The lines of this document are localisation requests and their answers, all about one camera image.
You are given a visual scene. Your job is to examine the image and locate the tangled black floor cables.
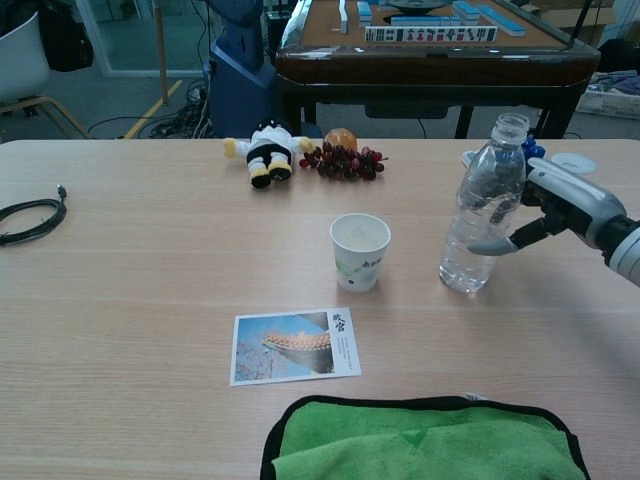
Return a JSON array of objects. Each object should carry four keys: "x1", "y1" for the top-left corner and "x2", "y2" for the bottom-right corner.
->
[{"x1": 89, "y1": 79, "x2": 221, "y2": 140}]

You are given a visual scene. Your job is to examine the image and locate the blue toy building block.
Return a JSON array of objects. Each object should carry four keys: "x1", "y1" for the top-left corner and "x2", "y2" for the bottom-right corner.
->
[{"x1": 520, "y1": 137, "x2": 546, "y2": 164}]

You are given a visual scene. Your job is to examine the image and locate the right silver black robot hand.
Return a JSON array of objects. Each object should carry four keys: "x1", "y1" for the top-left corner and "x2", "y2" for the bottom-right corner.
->
[{"x1": 467, "y1": 157, "x2": 629, "y2": 257}]

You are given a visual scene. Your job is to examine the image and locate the clear plastic water bottle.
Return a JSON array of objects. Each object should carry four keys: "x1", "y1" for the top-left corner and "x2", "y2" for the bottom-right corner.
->
[{"x1": 438, "y1": 112, "x2": 531, "y2": 294}]

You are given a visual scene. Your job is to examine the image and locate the white chair wooden legs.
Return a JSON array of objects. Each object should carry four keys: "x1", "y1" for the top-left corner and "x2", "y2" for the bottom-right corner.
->
[{"x1": 0, "y1": 9, "x2": 94, "y2": 144}]

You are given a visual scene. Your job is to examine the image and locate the dark brown mahjong table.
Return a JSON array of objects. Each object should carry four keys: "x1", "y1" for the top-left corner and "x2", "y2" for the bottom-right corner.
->
[{"x1": 274, "y1": 0, "x2": 601, "y2": 141}]

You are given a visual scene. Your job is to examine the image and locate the wooden pole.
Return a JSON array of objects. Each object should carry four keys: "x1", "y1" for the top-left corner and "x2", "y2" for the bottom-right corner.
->
[{"x1": 153, "y1": 0, "x2": 170, "y2": 105}]

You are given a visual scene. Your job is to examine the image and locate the dark red grape bunch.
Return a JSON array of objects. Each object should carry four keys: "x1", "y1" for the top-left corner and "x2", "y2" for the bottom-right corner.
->
[{"x1": 298, "y1": 142, "x2": 389, "y2": 182}]

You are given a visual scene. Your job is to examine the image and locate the plush doll black hair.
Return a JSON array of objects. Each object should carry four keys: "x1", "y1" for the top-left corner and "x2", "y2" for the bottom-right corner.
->
[{"x1": 223, "y1": 118, "x2": 314, "y2": 191}]

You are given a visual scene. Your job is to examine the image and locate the white paper cup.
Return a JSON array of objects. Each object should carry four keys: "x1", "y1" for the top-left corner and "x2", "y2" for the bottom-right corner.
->
[{"x1": 329, "y1": 213, "x2": 392, "y2": 293}]

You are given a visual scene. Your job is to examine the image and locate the photo postcard with roof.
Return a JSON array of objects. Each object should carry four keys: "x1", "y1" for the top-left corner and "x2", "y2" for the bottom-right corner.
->
[{"x1": 229, "y1": 306, "x2": 362, "y2": 387}]

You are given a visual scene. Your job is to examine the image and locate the face-up mahjong tile row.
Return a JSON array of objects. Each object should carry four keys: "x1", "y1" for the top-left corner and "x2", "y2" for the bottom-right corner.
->
[{"x1": 364, "y1": 25, "x2": 499, "y2": 44}]

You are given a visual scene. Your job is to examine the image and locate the green cloth black trim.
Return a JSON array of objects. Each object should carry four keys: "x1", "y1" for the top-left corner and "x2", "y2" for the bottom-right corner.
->
[{"x1": 259, "y1": 394, "x2": 592, "y2": 480}]

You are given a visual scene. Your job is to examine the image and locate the white plastic basket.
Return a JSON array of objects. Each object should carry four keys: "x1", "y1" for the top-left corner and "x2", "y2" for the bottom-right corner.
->
[{"x1": 574, "y1": 74, "x2": 640, "y2": 120}]

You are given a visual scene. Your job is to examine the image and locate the coiled black cable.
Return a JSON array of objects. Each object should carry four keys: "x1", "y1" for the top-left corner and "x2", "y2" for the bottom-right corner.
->
[{"x1": 0, "y1": 183, "x2": 69, "y2": 246}]

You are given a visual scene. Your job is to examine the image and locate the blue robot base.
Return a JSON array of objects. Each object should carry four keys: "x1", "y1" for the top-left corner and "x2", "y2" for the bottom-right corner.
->
[{"x1": 207, "y1": 0, "x2": 281, "y2": 139}]

